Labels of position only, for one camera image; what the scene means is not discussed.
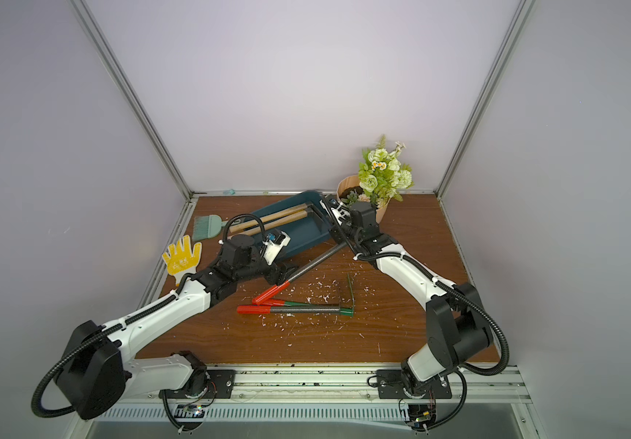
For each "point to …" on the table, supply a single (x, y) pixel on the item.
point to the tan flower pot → (350, 184)
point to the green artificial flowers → (382, 175)
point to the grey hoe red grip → (277, 288)
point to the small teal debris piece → (229, 191)
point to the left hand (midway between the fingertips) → (294, 258)
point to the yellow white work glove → (181, 262)
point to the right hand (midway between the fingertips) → (331, 212)
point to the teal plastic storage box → (304, 232)
